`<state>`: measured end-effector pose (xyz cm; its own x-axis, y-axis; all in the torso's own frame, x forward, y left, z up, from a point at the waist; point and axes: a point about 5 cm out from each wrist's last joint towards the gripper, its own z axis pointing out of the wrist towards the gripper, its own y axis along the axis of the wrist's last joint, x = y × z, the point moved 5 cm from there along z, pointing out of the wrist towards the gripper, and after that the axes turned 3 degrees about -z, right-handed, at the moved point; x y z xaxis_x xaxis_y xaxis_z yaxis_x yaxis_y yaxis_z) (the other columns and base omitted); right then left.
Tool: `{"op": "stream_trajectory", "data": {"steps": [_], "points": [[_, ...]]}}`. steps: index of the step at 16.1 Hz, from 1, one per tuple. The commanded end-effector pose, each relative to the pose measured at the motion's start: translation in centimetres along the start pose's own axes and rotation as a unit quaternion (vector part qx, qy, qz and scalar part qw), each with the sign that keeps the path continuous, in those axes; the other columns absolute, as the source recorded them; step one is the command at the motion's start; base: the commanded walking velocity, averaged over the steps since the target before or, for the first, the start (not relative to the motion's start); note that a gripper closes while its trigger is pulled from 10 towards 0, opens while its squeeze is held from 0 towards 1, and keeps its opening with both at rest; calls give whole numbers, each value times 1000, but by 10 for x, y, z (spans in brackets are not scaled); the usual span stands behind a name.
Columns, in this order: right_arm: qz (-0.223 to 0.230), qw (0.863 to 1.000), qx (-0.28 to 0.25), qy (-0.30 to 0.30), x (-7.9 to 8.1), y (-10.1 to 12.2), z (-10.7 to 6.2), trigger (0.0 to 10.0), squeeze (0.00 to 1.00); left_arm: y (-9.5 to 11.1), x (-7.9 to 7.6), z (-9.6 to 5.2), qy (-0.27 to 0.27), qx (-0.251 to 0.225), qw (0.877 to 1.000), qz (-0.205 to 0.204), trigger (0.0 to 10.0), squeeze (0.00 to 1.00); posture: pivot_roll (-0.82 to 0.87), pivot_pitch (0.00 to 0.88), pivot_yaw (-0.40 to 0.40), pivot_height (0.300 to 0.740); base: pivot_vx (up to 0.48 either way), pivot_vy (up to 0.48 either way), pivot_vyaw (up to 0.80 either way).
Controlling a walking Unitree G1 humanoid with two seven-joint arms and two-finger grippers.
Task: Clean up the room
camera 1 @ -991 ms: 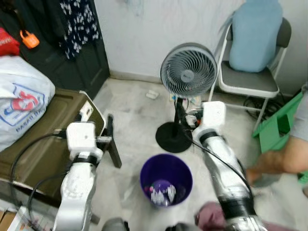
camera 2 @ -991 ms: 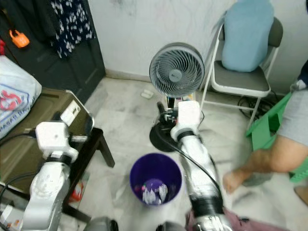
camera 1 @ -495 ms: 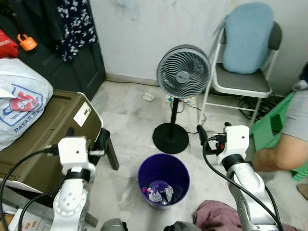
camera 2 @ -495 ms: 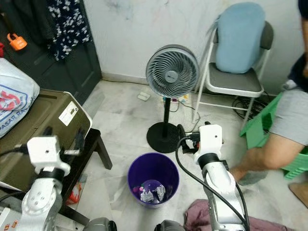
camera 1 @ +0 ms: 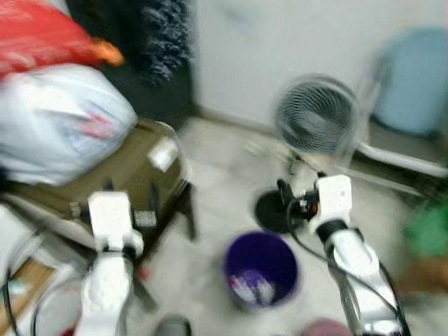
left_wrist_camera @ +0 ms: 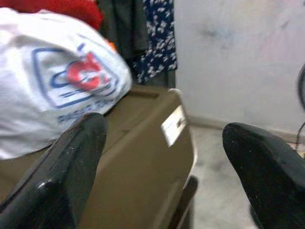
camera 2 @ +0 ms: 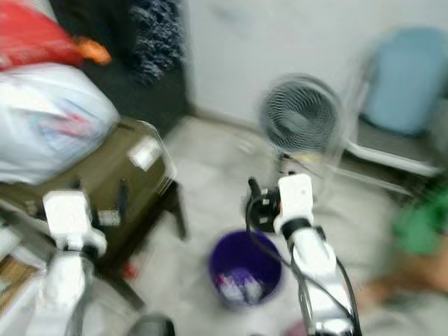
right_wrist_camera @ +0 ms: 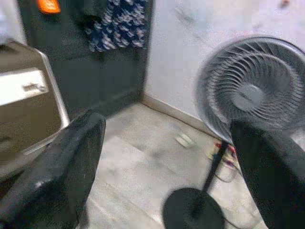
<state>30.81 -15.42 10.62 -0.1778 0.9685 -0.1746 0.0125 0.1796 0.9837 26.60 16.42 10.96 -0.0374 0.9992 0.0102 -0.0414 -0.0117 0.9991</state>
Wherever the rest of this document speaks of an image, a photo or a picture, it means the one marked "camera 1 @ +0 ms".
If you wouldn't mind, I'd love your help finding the dark wooden table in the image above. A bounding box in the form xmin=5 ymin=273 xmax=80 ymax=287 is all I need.
xmin=0 ymin=178 xmax=201 ymax=313

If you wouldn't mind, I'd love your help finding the grey right robot leg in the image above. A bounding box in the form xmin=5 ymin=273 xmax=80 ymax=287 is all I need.
xmin=301 ymin=318 xmax=352 ymax=336

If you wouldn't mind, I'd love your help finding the red bag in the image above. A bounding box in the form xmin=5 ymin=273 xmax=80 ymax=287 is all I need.
xmin=0 ymin=0 xmax=106 ymax=79

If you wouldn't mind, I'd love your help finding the white plastic bag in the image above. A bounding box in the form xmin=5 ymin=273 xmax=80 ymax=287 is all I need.
xmin=0 ymin=63 xmax=138 ymax=187

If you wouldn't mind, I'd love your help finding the black white speckled cloth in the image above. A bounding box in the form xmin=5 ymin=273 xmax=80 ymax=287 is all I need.
xmin=136 ymin=0 xmax=195 ymax=87

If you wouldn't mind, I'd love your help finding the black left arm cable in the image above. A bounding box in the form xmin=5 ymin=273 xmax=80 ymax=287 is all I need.
xmin=0 ymin=231 xmax=88 ymax=336

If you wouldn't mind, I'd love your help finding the green item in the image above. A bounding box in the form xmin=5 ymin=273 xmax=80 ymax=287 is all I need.
xmin=402 ymin=202 xmax=448 ymax=257

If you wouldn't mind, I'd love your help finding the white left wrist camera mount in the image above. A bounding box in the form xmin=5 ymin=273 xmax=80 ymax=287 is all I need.
xmin=87 ymin=190 xmax=145 ymax=254

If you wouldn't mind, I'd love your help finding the brown cardboard piece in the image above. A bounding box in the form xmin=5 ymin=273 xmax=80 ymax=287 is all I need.
xmin=0 ymin=258 xmax=44 ymax=330

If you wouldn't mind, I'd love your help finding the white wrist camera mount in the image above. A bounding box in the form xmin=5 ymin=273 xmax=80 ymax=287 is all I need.
xmin=308 ymin=175 xmax=353 ymax=235
xmin=87 ymin=190 xmax=145 ymax=254

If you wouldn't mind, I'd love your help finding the grey round floor fan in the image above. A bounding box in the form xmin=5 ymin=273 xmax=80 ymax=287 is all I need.
xmin=253 ymin=73 xmax=363 ymax=236

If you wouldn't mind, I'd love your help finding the light blue chair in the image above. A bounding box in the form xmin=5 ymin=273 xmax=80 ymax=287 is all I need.
xmin=353 ymin=27 xmax=448 ymax=180

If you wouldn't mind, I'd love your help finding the white paper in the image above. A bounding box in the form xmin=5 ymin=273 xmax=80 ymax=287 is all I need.
xmin=234 ymin=272 xmax=278 ymax=306

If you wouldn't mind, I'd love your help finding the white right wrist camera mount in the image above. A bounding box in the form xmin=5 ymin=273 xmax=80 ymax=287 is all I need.
xmin=308 ymin=175 xmax=353 ymax=235

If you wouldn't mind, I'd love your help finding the orange item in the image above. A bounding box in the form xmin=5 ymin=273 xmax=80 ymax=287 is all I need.
xmin=90 ymin=38 xmax=125 ymax=68

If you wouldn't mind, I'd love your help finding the purple plastic bucket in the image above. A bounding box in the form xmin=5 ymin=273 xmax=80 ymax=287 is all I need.
xmin=223 ymin=231 xmax=300 ymax=310

